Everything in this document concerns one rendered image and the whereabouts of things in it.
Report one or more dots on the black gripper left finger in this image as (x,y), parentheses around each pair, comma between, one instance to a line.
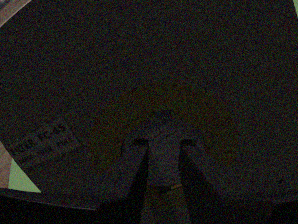
(115,197)

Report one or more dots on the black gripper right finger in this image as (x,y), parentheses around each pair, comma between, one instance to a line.
(217,195)

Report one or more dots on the pinkish-white cylinder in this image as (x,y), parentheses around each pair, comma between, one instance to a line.
(165,135)

